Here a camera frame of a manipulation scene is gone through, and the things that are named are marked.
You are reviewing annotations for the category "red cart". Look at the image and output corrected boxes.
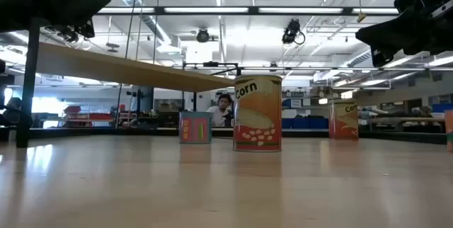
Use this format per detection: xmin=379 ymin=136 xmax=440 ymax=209
xmin=62 ymin=105 xmax=115 ymax=123

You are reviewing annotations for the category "black camera cluster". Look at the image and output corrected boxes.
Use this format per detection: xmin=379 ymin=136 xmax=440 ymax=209
xmin=49 ymin=25 xmax=79 ymax=44

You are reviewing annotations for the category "round black ceiling camera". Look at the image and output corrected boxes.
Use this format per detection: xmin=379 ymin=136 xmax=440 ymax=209
xmin=195 ymin=27 xmax=211 ymax=44

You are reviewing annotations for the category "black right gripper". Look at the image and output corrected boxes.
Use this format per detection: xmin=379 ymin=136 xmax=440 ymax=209
xmin=355 ymin=0 xmax=453 ymax=68

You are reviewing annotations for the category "wooden background table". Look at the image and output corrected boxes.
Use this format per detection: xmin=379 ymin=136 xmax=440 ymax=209
xmin=367 ymin=115 xmax=446 ymax=125

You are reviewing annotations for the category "orange corn can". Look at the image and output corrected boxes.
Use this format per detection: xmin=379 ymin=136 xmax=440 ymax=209
xmin=328 ymin=98 xmax=360 ymax=141
xmin=233 ymin=74 xmax=283 ymax=152

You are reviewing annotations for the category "colourful small box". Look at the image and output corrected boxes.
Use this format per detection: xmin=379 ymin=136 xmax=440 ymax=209
xmin=178 ymin=110 xmax=213 ymax=144

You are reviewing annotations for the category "blue box with white label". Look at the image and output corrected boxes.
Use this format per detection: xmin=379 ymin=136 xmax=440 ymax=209
xmin=282 ymin=98 xmax=303 ymax=110

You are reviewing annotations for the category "black overhead camera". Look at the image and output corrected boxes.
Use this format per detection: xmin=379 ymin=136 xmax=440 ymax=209
xmin=281 ymin=18 xmax=306 ymax=46

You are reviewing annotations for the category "person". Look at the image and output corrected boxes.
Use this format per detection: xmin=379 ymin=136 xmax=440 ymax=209
xmin=206 ymin=93 xmax=235 ymax=127
xmin=0 ymin=96 xmax=23 ymax=128

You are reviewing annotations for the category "black table frame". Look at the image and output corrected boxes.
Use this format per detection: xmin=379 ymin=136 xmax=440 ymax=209
xmin=0 ymin=126 xmax=447 ymax=145

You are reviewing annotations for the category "orange can with green band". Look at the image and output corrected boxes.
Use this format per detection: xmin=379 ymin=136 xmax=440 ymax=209
xmin=445 ymin=109 xmax=453 ymax=153

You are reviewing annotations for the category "black overhead crossbar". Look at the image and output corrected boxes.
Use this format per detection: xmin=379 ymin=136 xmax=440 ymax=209
xmin=94 ymin=6 xmax=401 ymax=17

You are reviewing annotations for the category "black hanging cable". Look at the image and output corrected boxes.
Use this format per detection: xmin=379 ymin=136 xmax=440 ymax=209
xmin=114 ymin=0 xmax=142 ymax=129

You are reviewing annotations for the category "black background rig frame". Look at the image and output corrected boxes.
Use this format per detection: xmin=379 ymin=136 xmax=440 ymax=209
xmin=182 ymin=61 xmax=453 ymax=73

